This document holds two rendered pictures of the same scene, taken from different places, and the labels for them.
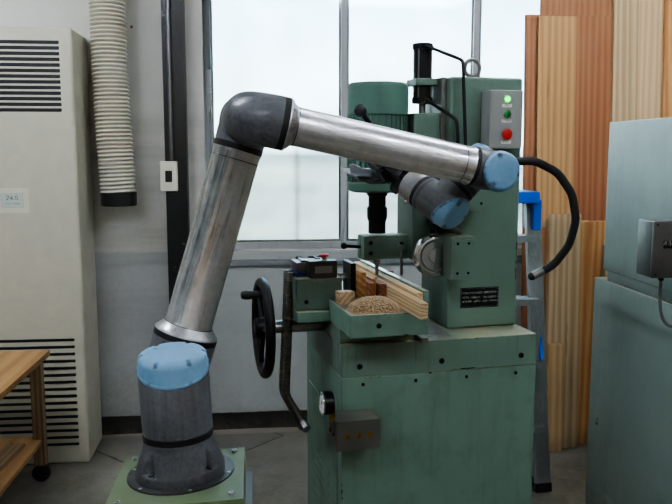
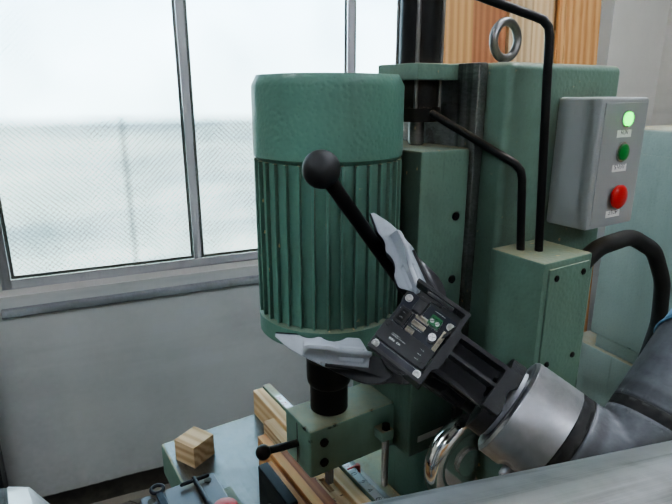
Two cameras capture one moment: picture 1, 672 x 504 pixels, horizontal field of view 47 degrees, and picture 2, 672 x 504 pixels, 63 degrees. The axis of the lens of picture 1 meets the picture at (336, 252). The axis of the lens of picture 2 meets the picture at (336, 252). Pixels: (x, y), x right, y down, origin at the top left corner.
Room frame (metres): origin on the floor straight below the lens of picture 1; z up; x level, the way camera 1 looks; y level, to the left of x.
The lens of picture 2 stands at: (1.63, 0.07, 1.49)
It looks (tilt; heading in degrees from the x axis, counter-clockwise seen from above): 16 degrees down; 342
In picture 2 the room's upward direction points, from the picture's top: straight up
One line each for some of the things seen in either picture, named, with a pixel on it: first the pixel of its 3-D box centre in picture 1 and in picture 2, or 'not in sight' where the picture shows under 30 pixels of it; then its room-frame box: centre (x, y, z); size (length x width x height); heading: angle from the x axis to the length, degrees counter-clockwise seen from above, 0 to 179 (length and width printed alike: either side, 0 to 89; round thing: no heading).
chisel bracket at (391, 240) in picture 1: (383, 248); (341, 431); (2.26, -0.14, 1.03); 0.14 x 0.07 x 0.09; 104
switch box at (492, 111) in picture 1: (501, 119); (596, 161); (2.20, -0.46, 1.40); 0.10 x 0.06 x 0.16; 104
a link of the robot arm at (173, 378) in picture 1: (174, 388); not in sight; (1.62, 0.35, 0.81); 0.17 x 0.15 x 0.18; 11
